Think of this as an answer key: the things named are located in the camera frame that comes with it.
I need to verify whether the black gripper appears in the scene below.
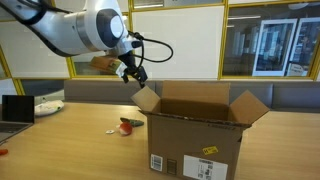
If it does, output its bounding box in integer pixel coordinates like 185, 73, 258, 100
117, 52, 149, 89

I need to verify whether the brown cardboard shipping box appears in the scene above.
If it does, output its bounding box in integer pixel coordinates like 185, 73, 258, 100
129, 80, 270, 180

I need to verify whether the grey upholstered bench seat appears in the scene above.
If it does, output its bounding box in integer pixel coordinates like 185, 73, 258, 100
20, 79, 320, 114

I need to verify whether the black open laptop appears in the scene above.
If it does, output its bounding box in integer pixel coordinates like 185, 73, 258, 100
0, 94, 36, 145

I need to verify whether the white framed display cabinet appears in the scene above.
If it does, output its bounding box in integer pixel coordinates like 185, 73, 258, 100
285, 17, 320, 78
251, 18, 298, 78

